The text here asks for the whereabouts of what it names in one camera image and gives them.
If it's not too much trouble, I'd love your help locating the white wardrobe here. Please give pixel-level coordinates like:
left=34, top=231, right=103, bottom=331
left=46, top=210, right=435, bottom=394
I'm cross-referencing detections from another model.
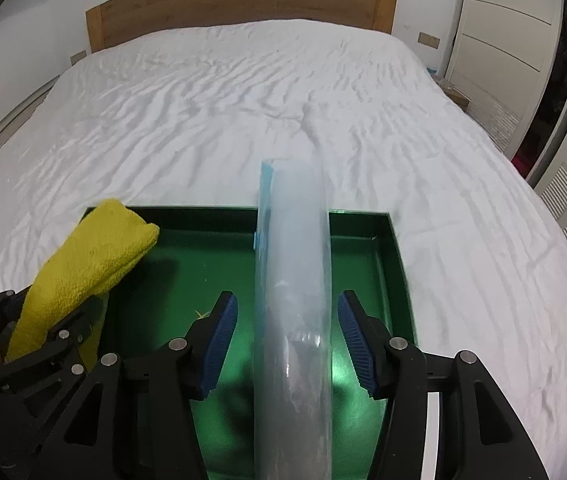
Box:
left=443, top=0, right=567, bottom=341

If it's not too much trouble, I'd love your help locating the yellow towel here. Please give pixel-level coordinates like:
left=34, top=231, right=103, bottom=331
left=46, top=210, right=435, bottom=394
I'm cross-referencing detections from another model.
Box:
left=6, top=199, right=160, bottom=363

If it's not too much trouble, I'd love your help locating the bed with white sheet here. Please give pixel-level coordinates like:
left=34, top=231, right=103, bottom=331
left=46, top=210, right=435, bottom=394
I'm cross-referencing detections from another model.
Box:
left=0, top=19, right=567, bottom=480

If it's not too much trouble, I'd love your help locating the clear plastic zip bag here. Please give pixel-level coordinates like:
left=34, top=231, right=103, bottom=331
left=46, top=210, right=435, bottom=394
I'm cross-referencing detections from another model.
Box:
left=254, top=159, right=335, bottom=480

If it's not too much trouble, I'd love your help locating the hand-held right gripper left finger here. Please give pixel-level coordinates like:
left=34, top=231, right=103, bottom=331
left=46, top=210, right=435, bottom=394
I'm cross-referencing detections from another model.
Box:
left=26, top=290, right=239, bottom=480

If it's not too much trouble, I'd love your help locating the green box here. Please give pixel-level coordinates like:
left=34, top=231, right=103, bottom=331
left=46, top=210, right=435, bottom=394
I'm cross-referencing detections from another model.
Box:
left=81, top=204, right=420, bottom=480

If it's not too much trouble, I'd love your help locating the wooden nightstand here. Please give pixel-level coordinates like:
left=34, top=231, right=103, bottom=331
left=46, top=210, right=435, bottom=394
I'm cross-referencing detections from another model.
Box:
left=436, top=77, right=471, bottom=108

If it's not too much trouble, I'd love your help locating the wooden headboard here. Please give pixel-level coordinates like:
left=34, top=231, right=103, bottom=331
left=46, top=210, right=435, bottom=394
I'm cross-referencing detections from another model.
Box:
left=86, top=0, right=399, bottom=54

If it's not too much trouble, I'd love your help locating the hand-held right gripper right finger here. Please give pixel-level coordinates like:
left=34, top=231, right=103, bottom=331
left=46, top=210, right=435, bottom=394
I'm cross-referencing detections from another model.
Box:
left=337, top=290, right=549, bottom=480

